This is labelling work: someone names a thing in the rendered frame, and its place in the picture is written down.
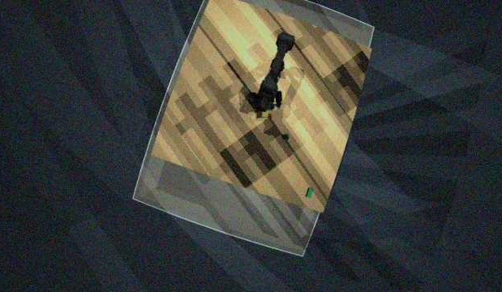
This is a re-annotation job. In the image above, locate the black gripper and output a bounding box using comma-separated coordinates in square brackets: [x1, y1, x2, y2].
[249, 91, 282, 104]

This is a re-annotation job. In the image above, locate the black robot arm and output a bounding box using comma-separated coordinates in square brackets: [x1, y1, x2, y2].
[255, 32, 295, 112]

